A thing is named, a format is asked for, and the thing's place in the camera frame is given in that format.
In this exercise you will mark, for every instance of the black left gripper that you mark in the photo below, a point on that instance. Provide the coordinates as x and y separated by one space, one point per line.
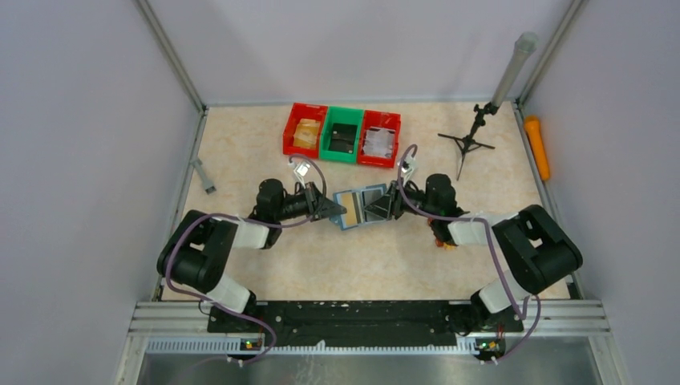
313 196

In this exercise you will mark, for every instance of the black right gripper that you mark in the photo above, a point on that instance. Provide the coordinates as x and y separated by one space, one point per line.
382 206

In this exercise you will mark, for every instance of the dark grey credit card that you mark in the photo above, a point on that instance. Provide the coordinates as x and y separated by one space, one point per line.
376 203

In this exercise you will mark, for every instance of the teal card holder wallet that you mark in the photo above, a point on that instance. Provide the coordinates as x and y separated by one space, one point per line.
338 221

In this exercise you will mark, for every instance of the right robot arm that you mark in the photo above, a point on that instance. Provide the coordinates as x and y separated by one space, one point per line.
536 249

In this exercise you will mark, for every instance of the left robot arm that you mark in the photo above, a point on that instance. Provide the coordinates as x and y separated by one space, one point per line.
197 252

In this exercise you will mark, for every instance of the green plastic bin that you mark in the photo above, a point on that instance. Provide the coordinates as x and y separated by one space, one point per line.
340 134

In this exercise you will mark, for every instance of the red bin with clear bags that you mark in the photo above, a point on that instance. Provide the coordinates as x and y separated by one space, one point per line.
379 139

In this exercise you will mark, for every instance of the red bin with orange items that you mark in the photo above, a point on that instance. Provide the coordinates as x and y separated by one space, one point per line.
303 129

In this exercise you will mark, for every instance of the black mini tripod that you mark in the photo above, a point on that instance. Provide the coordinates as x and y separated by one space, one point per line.
468 143

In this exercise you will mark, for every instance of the orange flashlight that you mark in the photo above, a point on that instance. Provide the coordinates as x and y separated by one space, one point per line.
532 129

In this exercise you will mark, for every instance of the grey cylinder on tripod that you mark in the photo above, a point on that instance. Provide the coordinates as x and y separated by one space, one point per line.
523 48

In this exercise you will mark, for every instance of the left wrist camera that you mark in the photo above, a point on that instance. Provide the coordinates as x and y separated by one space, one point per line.
300 169

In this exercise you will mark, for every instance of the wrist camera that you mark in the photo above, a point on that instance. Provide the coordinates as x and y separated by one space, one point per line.
407 168
300 169

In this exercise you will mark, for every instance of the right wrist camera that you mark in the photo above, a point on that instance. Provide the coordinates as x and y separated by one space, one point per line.
407 168

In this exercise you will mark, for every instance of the grey bracket tool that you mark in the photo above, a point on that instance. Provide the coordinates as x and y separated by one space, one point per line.
206 182

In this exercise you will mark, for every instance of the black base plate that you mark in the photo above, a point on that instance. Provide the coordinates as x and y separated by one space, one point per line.
366 323

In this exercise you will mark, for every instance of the aluminium frame rail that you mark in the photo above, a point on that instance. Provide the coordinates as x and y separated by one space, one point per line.
181 327

